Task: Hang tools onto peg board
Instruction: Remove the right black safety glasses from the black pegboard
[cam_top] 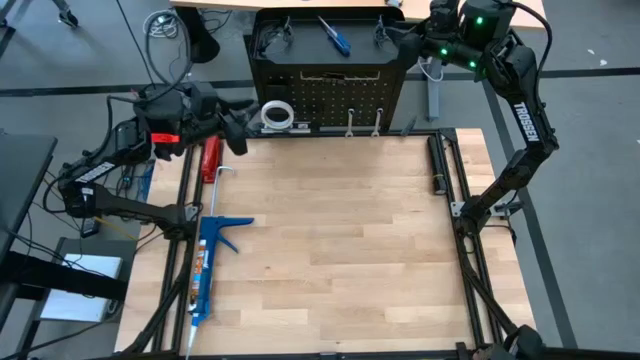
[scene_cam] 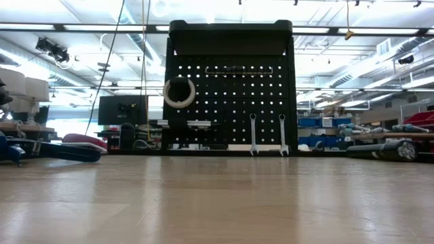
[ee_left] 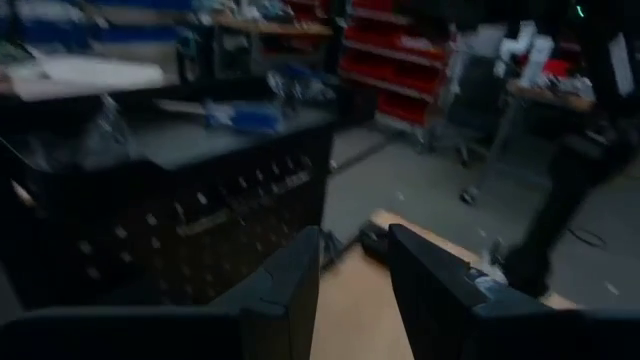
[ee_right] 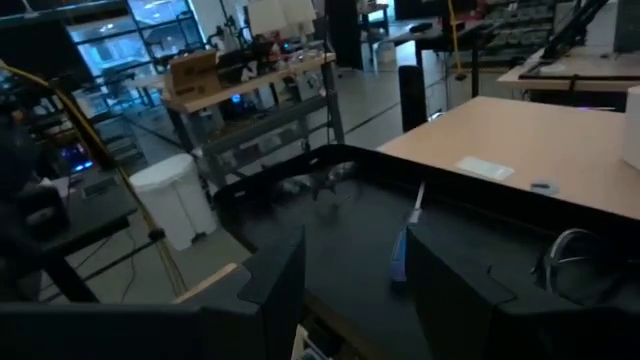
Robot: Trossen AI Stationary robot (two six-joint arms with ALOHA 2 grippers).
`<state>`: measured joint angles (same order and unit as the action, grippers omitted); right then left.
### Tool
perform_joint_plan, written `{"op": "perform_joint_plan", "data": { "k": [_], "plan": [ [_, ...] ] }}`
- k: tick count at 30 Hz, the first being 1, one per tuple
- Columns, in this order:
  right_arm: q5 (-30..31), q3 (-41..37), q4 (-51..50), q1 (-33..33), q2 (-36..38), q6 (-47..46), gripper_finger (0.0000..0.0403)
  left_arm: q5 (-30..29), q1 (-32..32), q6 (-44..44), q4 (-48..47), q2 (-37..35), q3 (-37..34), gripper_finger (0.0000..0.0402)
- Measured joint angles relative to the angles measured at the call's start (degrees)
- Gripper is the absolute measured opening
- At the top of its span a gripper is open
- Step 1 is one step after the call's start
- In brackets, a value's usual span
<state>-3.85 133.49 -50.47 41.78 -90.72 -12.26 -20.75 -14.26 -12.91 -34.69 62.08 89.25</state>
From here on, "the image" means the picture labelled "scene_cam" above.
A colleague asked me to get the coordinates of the silver combination wrench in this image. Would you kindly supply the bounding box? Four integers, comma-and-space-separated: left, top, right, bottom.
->
277, 113, 290, 157
249, 113, 260, 157

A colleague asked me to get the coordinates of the white tape roll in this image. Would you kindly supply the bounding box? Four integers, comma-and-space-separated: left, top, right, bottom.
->
162, 77, 197, 109

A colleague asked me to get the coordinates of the black pegboard tool cart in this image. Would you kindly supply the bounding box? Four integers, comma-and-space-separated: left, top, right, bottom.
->
161, 19, 300, 154

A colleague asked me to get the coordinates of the black office chair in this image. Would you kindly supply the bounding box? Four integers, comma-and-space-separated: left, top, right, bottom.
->
118, 122, 136, 150

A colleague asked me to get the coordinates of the black monitor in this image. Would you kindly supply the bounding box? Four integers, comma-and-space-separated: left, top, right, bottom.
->
98, 95, 149, 126

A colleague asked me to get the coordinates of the blue bin shelf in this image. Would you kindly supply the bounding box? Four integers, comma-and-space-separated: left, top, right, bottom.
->
298, 117, 353, 148

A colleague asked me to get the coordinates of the red plastic tool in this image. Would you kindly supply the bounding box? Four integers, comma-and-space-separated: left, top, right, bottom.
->
62, 133, 109, 152

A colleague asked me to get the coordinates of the yellow hanging plug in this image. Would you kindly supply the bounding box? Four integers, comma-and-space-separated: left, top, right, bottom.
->
344, 0, 355, 41

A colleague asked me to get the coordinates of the wooden workbench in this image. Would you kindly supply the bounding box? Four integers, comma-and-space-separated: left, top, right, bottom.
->
351, 131, 434, 142
0, 122, 57, 142

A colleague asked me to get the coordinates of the black flashlight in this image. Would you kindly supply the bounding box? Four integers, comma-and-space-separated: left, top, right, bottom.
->
346, 138, 418, 162

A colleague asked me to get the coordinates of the black ceiling fixture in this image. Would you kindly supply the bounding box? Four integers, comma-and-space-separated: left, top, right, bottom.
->
35, 37, 71, 64
397, 54, 415, 66

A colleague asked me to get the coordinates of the white lamp shade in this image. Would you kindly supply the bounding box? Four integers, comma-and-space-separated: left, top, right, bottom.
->
0, 67, 26, 98
25, 77, 50, 102

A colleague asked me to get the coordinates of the black aluminium table frame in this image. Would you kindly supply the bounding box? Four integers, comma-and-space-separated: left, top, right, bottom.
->
101, 147, 434, 163

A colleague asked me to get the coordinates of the black hanging cable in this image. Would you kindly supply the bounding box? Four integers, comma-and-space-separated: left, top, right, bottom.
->
83, 0, 126, 136

